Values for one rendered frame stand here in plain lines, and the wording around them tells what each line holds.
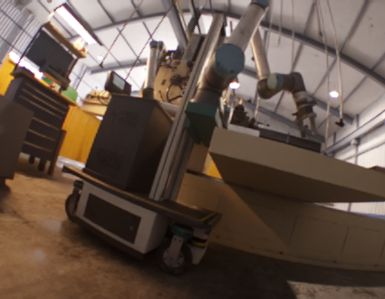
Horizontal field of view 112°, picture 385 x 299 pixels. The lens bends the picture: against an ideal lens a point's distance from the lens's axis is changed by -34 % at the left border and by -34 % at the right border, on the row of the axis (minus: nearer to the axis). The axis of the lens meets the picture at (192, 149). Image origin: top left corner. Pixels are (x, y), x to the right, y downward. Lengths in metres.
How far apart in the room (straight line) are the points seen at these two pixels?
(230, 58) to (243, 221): 1.47
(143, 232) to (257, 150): 0.60
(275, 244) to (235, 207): 0.56
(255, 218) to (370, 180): 1.25
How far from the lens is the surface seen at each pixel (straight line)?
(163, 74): 2.49
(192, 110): 0.95
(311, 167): 0.82
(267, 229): 1.97
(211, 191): 1.93
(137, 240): 0.94
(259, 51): 1.28
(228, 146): 0.77
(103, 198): 1.03
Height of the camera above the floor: 0.45
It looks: 10 degrees up
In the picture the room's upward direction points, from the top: 17 degrees clockwise
